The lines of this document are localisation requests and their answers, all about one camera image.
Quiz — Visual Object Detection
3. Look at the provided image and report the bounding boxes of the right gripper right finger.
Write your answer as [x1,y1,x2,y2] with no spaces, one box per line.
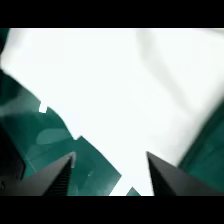
[146,151,224,197]

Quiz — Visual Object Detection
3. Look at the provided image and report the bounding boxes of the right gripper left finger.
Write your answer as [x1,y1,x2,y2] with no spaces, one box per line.
[13,151,77,197]

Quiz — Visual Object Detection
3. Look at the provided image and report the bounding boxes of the white shirt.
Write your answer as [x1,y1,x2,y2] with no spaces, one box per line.
[0,28,224,197]

